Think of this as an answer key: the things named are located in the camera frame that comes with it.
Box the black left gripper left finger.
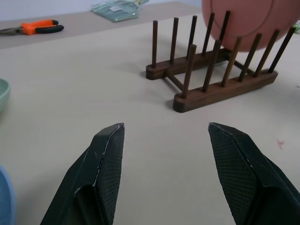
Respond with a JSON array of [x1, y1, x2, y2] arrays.
[[39, 122, 126, 225]]

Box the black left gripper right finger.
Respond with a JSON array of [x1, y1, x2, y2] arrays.
[[208, 121, 300, 225]]

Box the dark wooden dish rack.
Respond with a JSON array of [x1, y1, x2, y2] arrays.
[[145, 10, 297, 113]]

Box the blue plate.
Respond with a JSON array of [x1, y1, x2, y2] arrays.
[[0, 165, 16, 225]]

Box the pink plate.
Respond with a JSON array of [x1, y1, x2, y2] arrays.
[[201, 0, 300, 53]]

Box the orange and black pliers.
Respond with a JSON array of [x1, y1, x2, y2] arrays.
[[0, 19, 65, 36]]

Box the clear plastic bag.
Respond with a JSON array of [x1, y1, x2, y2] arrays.
[[90, 0, 144, 23]]

